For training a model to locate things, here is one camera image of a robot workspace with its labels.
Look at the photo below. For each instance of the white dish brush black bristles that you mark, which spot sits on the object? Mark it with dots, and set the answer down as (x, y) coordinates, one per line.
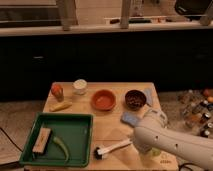
(101, 152)

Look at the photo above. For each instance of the red bowl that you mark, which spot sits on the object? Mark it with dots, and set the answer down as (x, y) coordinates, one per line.
(103, 100)

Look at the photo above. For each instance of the green cup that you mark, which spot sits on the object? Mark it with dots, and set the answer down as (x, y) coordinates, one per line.
(155, 152)

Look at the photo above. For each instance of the dark brown bowl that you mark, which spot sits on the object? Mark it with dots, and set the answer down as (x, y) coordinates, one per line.
(135, 99)

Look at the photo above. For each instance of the green chili pepper toy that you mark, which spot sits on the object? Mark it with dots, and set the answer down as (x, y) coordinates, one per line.
(61, 144)

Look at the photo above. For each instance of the white cup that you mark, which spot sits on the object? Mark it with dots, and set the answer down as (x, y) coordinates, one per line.
(80, 86)

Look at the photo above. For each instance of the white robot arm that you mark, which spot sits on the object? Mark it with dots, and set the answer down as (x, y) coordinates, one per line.
(151, 131)

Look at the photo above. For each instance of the wooden block eraser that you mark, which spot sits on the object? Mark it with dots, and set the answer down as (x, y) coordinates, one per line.
(41, 140)

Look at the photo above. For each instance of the spice bottles cluster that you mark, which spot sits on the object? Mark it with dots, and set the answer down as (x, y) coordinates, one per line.
(196, 114)

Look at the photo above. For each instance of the green tray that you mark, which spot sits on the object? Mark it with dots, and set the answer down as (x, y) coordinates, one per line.
(68, 144)

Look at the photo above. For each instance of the light blue cloth piece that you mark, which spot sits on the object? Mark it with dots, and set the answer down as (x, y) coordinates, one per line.
(148, 94)

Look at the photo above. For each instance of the blue sponge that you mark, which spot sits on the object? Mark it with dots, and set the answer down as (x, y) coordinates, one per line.
(130, 119)

